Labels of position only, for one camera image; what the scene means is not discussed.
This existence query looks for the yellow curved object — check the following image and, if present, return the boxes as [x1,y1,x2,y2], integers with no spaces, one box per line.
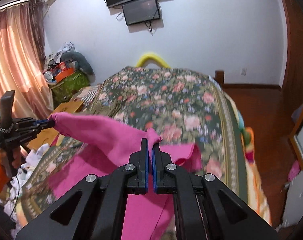
[136,53,171,69]

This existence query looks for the left hand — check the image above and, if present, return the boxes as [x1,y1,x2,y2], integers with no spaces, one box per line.
[0,146,22,169]

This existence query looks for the small black wall monitor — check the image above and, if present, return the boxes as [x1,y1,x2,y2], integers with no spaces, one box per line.
[122,0,161,26]

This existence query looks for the orange yellow blanket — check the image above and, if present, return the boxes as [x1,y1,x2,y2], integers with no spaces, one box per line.
[238,111,272,225]

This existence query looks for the pink pants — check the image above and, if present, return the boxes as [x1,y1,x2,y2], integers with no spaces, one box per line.
[48,112,202,240]

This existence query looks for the clutter pile with green box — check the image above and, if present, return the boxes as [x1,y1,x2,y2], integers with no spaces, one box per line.
[43,42,96,106]

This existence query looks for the floral green bedspread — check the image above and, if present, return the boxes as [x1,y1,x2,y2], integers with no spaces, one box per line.
[15,65,250,240]

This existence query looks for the pink orange curtain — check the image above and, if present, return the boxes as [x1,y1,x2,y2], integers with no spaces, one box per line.
[0,2,53,119]

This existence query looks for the wooden bed post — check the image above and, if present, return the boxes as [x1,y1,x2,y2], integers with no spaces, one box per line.
[214,70,225,87]

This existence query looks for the wall socket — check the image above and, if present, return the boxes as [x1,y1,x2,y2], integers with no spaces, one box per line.
[241,68,247,75]

